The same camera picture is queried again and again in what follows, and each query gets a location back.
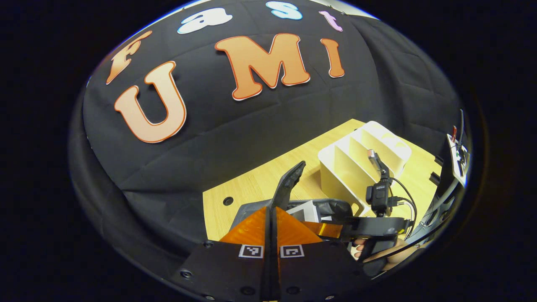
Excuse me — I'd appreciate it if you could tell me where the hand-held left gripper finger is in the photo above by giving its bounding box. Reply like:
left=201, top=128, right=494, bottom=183
left=170, top=206, right=271, bottom=302
left=271, top=206, right=370, bottom=302

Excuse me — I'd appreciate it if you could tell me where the portrait cover book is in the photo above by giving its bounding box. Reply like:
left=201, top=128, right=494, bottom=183
left=287, top=200, right=323, bottom=224

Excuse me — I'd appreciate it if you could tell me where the white bookshelf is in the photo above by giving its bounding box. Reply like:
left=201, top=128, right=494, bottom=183
left=318, top=121, right=413, bottom=217

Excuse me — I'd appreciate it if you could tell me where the white electronics board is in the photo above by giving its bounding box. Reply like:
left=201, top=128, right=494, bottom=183
left=447, top=126, right=470, bottom=188

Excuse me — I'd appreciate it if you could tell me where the black camera cable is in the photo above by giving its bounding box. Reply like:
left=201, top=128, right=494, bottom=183
left=388, top=178, right=419, bottom=235

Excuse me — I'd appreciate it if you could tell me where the grey schoolbag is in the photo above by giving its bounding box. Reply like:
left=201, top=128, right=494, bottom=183
left=230, top=161, right=354, bottom=244

